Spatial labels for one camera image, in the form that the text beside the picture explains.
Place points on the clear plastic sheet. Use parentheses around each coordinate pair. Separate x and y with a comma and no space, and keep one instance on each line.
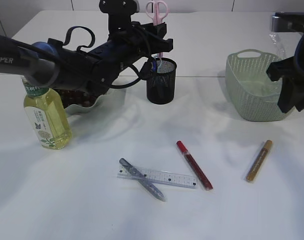
(280,43)

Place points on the blue scissors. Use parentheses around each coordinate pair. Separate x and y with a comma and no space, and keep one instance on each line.
(154,65)

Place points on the gold glitter pen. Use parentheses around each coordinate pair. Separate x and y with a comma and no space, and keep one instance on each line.
(255,167)

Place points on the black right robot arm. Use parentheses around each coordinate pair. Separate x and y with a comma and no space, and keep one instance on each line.
(291,72)

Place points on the purple grape bunch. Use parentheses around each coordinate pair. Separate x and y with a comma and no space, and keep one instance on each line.
(74,97)

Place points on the black mesh pen holder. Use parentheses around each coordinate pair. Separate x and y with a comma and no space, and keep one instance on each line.
(160,89)

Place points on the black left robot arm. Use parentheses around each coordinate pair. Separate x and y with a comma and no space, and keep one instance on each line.
(90,69)

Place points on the pink scissors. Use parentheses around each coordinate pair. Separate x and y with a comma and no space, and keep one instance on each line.
(152,10)

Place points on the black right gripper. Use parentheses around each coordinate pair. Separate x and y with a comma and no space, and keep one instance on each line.
(292,72)

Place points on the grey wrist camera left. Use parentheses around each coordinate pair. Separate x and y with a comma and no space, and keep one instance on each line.
(119,13)

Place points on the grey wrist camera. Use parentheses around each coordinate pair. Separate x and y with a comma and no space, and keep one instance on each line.
(286,22)
(119,13)

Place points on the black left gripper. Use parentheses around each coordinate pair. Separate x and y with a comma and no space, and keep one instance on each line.
(137,41)

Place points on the grey glitter pen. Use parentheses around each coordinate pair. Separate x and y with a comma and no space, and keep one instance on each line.
(137,175)

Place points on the green woven plastic basket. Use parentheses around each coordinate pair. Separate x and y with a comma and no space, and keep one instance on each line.
(253,94)

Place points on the green tea bottle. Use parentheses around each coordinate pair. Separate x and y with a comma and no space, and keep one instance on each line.
(47,116)

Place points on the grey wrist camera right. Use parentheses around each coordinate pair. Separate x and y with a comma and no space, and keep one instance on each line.
(286,22)

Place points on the clear plastic ruler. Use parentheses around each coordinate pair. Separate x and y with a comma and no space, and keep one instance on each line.
(161,177)

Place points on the red glitter pen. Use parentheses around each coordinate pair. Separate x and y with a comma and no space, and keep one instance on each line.
(194,166)

